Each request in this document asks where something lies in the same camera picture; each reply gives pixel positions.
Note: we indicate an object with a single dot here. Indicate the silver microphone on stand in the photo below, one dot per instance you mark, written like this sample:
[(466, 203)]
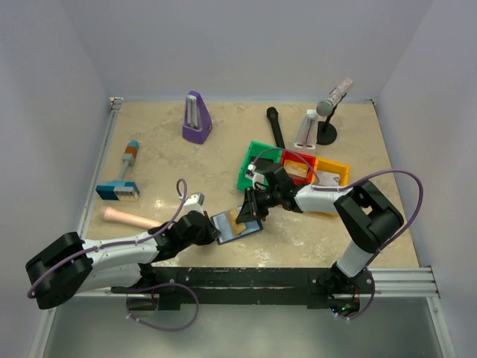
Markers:
[(335, 96)]

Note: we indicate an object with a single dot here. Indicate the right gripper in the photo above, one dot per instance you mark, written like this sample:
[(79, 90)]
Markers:
[(254, 202)]

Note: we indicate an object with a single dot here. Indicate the black microphone stand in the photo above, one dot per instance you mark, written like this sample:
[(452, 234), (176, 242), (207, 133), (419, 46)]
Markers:
[(327, 133)]

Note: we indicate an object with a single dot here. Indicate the blue card holder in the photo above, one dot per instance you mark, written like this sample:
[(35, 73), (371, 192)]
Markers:
[(225, 222)]

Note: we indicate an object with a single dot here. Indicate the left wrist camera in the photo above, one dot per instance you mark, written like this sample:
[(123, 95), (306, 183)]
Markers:
[(194, 203)]

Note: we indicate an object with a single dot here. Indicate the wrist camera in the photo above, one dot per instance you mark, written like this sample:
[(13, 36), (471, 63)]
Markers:
[(194, 203), (258, 179)]

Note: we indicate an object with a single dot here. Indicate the cards in orange bin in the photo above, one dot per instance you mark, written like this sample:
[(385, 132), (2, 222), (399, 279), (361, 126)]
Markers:
[(328, 179)]

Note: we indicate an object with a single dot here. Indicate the pink cylinder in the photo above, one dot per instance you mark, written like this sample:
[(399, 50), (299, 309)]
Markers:
[(110, 214)]

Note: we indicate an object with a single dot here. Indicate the purple metronome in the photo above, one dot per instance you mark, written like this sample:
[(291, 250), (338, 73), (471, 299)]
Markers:
[(197, 124)]

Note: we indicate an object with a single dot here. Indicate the red bin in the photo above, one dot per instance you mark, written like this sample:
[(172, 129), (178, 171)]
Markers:
[(301, 158)]

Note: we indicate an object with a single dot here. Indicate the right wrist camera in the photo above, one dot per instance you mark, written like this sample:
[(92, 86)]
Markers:
[(258, 179)]

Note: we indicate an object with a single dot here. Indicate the gold credit card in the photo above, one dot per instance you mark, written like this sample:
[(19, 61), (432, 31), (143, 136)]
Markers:
[(236, 228)]

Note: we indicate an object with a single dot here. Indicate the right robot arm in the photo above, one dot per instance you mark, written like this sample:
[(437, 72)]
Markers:
[(370, 218)]

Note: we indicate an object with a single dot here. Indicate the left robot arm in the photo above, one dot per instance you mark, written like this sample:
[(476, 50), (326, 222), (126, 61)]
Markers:
[(70, 264)]

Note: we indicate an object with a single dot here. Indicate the clear metronome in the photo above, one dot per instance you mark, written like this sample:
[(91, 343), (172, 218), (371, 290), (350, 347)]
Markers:
[(306, 135)]

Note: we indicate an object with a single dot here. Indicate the tan card in red bin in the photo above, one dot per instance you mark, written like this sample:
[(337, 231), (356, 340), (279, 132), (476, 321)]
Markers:
[(297, 171)]

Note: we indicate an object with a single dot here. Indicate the black card in green bin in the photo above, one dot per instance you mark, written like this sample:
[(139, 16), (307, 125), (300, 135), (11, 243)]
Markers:
[(260, 164)]

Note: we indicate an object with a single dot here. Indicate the green bin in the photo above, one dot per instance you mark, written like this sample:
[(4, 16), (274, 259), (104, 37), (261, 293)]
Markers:
[(254, 149)]

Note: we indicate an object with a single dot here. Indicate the blue grey toy tool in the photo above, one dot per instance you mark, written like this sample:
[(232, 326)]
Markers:
[(121, 189)]

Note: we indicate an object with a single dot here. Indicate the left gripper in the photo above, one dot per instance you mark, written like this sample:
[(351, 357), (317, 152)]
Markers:
[(208, 230)]

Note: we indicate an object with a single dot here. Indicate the orange bin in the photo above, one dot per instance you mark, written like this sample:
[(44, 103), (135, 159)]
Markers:
[(331, 166)]

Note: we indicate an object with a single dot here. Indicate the black microphone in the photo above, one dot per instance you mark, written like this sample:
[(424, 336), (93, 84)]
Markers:
[(273, 117)]

